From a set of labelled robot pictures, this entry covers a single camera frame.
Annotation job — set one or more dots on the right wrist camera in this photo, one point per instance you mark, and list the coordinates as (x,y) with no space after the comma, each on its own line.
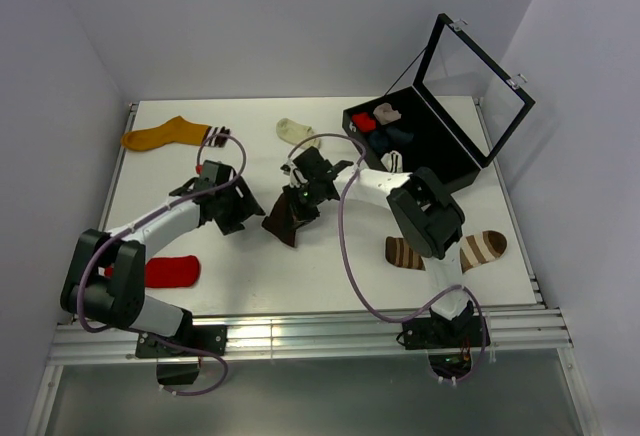
(296,178)

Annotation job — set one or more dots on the cream ankle sock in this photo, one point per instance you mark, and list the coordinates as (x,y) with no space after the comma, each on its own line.
(296,134)

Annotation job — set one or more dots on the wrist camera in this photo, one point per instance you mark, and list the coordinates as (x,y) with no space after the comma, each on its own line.
(296,178)
(213,174)

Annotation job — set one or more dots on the aluminium table frame rail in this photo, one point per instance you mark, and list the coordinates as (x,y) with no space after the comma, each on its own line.
(356,334)

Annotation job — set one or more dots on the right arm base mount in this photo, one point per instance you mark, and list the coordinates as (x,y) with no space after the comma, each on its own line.
(436,332)

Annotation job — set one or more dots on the rolled red sock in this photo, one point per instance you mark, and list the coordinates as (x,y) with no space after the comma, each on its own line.
(364,122)

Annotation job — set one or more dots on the rolled navy sock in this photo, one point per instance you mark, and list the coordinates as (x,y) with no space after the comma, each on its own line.
(399,137)

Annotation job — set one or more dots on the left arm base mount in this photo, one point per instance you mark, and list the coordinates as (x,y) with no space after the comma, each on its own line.
(181,359)

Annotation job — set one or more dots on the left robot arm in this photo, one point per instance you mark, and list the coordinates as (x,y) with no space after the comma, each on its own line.
(105,281)

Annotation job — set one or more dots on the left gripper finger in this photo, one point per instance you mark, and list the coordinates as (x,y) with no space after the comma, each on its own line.
(250,205)
(229,224)

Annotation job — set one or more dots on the rolled teal sock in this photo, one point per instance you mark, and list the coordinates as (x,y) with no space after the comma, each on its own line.
(379,142)

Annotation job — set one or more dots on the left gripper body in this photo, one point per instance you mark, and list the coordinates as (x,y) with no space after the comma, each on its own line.
(220,195)

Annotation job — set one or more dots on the rolled beige sock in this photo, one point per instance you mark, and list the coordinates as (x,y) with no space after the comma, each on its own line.
(386,114)

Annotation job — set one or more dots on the black storage box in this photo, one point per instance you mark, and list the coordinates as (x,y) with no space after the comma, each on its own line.
(459,103)

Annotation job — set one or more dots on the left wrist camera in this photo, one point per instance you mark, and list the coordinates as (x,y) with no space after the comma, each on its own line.
(213,174)

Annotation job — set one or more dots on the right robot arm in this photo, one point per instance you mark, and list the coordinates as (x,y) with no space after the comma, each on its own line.
(428,217)

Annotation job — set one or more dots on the rolled white striped sock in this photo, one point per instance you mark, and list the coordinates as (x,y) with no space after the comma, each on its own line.
(392,162)

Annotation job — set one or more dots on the brown cream striped sock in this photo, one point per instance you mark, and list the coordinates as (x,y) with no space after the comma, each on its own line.
(475,251)

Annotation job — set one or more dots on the mustard yellow sock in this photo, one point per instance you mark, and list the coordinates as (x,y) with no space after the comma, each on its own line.
(177,130)

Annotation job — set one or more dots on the dark brown sock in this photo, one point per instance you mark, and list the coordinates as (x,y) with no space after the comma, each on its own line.
(282,222)

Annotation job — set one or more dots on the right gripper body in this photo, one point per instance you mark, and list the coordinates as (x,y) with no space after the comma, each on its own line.
(304,194)

